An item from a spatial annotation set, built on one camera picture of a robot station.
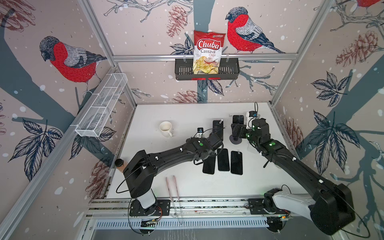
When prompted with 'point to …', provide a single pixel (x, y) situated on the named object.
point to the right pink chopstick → (179, 201)
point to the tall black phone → (238, 119)
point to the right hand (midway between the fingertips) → (236, 127)
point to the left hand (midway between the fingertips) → (204, 149)
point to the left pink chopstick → (169, 192)
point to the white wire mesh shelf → (93, 121)
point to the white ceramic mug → (165, 127)
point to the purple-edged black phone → (218, 128)
